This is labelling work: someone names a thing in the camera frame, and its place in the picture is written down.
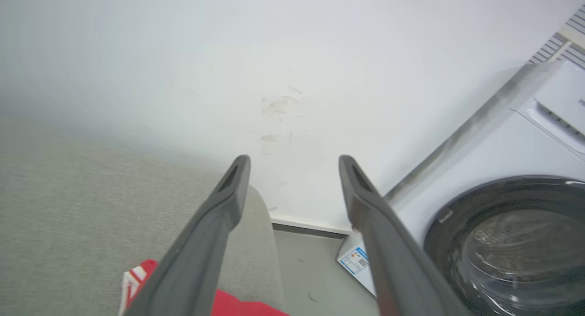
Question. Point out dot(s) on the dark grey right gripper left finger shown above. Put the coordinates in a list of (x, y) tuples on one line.
[(201, 247)]

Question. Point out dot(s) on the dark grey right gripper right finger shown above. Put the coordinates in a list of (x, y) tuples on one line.
[(393, 256)]

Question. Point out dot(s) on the red garment with white sleeves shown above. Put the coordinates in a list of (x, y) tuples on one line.
[(237, 307)]

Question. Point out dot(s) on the blue white energy label sticker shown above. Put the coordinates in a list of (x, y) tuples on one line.
[(355, 260)]

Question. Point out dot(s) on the white baseboard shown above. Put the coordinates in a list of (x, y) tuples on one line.
[(306, 225)]

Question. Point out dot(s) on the dark round washing machine door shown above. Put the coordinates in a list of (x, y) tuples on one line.
[(516, 252)]

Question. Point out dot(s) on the light grey fabric sofa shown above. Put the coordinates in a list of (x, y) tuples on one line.
[(82, 206)]

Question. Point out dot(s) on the white washing machine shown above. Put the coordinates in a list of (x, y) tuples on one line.
[(493, 151)]

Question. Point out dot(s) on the white detergent drawer panel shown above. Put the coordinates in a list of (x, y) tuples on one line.
[(564, 101)]

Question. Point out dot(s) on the white slatted vent panel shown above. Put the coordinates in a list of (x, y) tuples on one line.
[(564, 44)]

